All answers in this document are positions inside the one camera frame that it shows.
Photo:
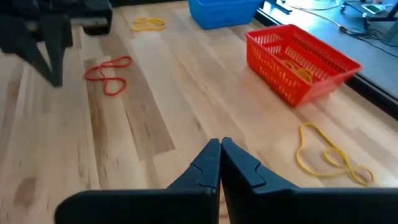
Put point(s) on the yellow rubber band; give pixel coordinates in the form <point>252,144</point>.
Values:
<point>298,154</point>
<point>136,28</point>
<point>303,73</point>

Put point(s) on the red rubber band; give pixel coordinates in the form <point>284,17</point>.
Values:
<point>105,80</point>

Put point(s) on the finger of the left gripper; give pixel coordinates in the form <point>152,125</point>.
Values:
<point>59,40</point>
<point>25,46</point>

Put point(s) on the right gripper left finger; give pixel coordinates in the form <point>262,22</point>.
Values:
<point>199,174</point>

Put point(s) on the blue plastic basket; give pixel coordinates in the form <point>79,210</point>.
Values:
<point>217,15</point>

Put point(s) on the black aluminium table frame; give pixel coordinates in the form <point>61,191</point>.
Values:
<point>382,102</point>

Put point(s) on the red plastic basket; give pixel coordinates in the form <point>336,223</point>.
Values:
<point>267,68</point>

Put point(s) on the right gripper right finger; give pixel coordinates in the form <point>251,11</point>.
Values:
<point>242,174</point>

